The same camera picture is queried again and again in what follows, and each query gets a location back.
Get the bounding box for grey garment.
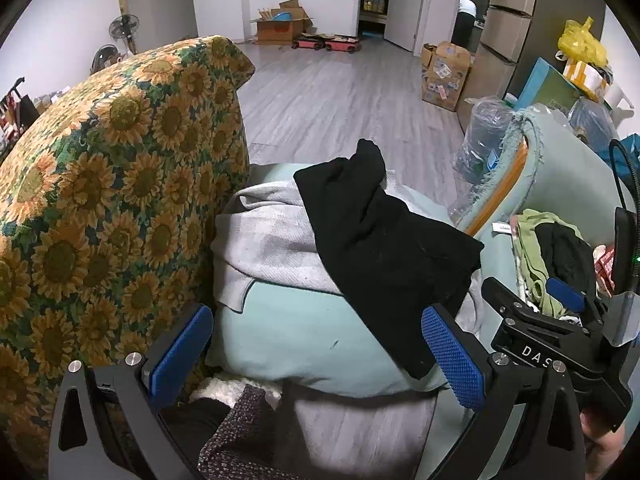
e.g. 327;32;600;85
210;181;483;341

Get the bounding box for clear plastic bag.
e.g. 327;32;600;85
567;97;621;156

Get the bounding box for black garment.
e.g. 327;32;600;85
535;222;598;306

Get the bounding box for yellow plastic bag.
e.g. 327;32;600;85
557;16;608;68

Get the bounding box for teal flat box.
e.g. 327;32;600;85
517;56;583;116

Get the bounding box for sunflower print table cloth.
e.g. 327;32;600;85
0;35;257;480

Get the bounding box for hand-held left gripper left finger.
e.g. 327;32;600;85
48;304;215;480

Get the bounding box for black cable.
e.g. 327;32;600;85
607;139;640;211

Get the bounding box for cardboard box with stickers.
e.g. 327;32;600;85
422;42;475;112

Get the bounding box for white door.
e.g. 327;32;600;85
385;0;431;53

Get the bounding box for pile of clothes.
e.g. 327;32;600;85
510;212;571;318

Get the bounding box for white orange bag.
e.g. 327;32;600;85
562;57;613;103

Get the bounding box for black standing fan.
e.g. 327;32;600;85
107;12;141;56

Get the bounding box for beige refrigerator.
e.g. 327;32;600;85
462;0;543;126

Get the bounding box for open cardboard box blue contents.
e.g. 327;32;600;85
250;0;313;46

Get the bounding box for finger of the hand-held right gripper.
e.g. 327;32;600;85
480;276;538;328
545;276;608;328

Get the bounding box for white fluffy cloth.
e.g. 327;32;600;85
187;375;281;411

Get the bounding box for red white patterned cloth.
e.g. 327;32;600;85
592;244;618;296

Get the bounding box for red black bag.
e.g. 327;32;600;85
0;77;38;146

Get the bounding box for black sweater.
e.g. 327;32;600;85
293;139;485;380

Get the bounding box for light green covered armchair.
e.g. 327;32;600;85
205;107;626;436

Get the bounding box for grey fan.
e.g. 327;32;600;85
90;44;123;73

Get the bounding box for person's right hand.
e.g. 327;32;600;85
580;407;628;480

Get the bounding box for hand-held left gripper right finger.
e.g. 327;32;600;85
421;304;591;480

